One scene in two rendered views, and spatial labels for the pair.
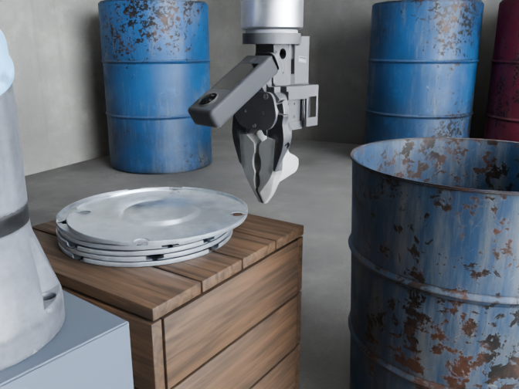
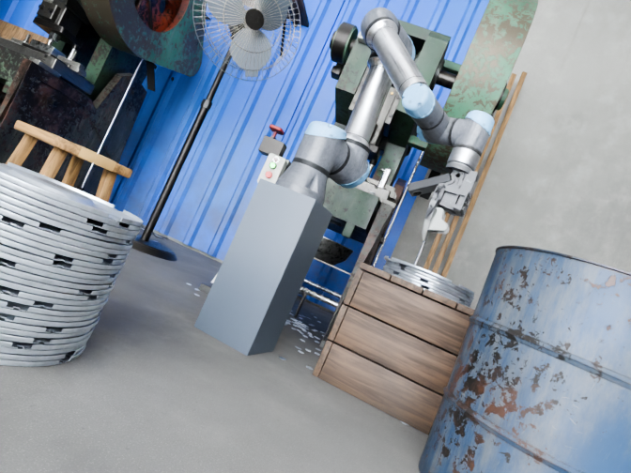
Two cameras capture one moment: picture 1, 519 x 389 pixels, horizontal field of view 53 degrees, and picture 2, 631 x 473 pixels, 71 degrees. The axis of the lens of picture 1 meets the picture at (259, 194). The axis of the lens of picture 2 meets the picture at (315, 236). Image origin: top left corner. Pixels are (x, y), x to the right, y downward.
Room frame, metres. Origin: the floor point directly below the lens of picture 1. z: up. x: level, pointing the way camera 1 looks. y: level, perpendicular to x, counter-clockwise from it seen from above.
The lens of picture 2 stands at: (0.05, -1.01, 0.30)
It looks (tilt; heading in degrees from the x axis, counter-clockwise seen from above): 3 degrees up; 72
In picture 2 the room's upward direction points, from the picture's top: 24 degrees clockwise
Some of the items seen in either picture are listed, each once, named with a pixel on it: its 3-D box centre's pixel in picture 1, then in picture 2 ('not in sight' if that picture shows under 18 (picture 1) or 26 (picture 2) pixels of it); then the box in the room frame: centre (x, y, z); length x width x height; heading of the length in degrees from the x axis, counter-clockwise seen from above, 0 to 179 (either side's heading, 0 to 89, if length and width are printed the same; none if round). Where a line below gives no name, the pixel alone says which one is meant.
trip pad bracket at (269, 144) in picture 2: not in sight; (268, 159); (0.33, 0.88, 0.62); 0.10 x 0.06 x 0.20; 153
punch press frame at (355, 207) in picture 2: not in sight; (356, 164); (0.78, 1.07, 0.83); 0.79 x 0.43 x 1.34; 63
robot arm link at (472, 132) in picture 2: not in sight; (472, 134); (0.67, -0.01, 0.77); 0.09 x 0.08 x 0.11; 122
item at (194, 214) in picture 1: (160, 211); (427, 275); (0.82, 0.16, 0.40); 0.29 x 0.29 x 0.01
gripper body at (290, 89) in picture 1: (275, 83); (454, 190); (0.67, -0.02, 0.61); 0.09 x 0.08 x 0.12; 135
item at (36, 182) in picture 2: not in sight; (53, 187); (-0.13, -0.20, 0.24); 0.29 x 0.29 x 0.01
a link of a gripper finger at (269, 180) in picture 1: (281, 167); (436, 224); (0.66, -0.03, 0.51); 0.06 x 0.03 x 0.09; 135
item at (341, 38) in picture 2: not in sight; (347, 51); (0.50, 1.07, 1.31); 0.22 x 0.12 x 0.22; 63
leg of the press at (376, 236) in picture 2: not in sight; (376, 253); (1.01, 0.95, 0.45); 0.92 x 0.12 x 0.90; 63
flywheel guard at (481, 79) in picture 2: not in sight; (459, 95); (1.06, 0.88, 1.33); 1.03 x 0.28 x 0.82; 63
